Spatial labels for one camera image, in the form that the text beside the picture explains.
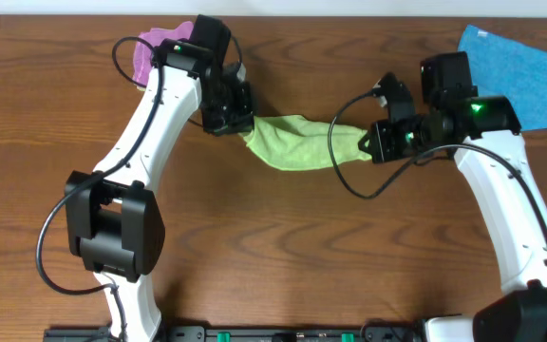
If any green microfibre cloth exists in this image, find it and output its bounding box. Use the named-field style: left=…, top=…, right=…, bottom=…
left=239, top=115, right=371, bottom=171

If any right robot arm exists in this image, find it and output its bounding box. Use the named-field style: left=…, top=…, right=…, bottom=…
left=358, top=52, right=547, bottom=341

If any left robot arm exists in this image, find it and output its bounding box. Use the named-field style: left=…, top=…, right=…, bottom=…
left=65, top=15, right=255, bottom=341

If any folded purple cloth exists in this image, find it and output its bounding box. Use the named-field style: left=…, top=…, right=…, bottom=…
left=132, top=20, right=196, bottom=88

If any blue cloth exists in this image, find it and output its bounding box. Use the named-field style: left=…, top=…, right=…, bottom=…
left=458, top=25, right=547, bottom=131

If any right black cable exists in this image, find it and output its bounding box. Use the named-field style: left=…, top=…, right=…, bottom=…
left=327, top=89, right=547, bottom=342

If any black cable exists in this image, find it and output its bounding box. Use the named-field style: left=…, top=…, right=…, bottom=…
left=327, top=89, right=547, bottom=342
left=34, top=32, right=244, bottom=342

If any left black cable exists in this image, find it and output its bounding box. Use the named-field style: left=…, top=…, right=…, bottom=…
left=34, top=32, right=244, bottom=342

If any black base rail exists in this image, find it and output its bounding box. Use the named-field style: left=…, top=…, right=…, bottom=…
left=43, top=324, right=464, bottom=342

